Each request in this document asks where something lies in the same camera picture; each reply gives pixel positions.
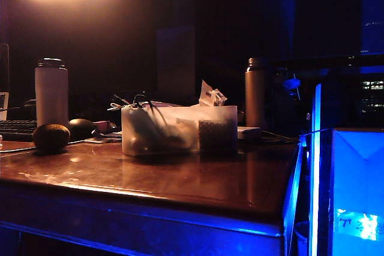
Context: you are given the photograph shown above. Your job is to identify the brown fuzzy kiwi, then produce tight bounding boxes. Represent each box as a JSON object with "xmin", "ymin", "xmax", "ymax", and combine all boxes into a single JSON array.
[{"xmin": 32, "ymin": 123, "xmax": 71, "ymax": 152}]

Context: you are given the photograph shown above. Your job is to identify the translucent plastic box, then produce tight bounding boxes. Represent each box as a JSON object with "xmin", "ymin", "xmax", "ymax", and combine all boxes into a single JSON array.
[{"xmin": 121, "ymin": 105, "xmax": 238, "ymax": 157}]

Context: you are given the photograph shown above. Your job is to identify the dark perforated box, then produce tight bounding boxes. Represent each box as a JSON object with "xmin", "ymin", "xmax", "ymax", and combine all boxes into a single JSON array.
[{"xmin": 198, "ymin": 119, "xmax": 238, "ymax": 153}]

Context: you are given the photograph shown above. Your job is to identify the blue lit box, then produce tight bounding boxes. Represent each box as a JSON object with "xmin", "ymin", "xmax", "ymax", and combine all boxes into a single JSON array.
[{"xmin": 331, "ymin": 128, "xmax": 384, "ymax": 256}]

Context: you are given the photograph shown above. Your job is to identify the crumpled paper receipts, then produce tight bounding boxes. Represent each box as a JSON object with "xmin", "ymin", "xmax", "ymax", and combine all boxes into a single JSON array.
[{"xmin": 198, "ymin": 79, "xmax": 228, "ymax": 108}]

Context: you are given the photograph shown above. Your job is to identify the black zip tie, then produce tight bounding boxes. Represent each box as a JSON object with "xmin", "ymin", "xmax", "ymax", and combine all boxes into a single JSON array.
[{"xmin": 133, "ymin": 94, "xmax": 169, "ymax": 128}]

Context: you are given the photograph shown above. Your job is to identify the dark brown metal bottle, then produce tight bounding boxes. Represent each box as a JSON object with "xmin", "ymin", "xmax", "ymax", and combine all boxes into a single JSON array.
[{"xmin": 244, "ymin": 57, "xmax": 269, "ymax": 129}]

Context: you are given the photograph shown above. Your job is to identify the small pink block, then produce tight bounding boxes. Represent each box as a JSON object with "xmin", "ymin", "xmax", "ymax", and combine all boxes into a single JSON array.
[{"xmin": 93, "ymin": 120, "xmax": 110, "ymax": 132}]

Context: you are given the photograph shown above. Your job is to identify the flat card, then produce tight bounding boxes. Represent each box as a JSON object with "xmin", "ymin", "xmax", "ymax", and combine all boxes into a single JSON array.
[{"xmin": 84, "ymin": 135, "xmax": 122, "ymax": 144}]

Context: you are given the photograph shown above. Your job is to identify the black computer mouse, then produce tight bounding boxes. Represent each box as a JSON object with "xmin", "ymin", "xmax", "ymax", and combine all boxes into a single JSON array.
[{"xmin": 68, "ymin": 118, "xmax": 97, "ymax": 142}]

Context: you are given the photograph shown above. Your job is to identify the upright flat panel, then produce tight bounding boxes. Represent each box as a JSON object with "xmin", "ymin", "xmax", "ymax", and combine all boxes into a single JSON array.
[{"xmin": 308, "ymin": 83, "xmax": 323, "ymax": 256}]

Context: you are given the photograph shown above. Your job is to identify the white insulated bottle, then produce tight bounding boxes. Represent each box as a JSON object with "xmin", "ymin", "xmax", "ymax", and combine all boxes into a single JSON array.
[{"xmin": 34, "ymin": 57, "xmax": 70, "ymax": 128}]

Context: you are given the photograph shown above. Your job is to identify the black keyboard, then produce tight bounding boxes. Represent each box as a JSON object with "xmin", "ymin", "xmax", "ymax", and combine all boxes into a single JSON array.
[{"xmin": 0, "ymin": 119, "xmax": 38, "ymax": 143}]

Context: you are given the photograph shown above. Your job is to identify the white charging cable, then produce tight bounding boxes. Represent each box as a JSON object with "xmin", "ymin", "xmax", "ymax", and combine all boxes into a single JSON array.
[{"xmin": 107, "ymin": 102, "xmax": 151, "ymax": 111}]

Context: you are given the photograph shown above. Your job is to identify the black adapter cable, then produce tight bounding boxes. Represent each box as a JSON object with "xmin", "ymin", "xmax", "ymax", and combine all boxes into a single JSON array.
[{"xmin": 260, "ymin": 129, "xmax": 298, "ymax": 144}]

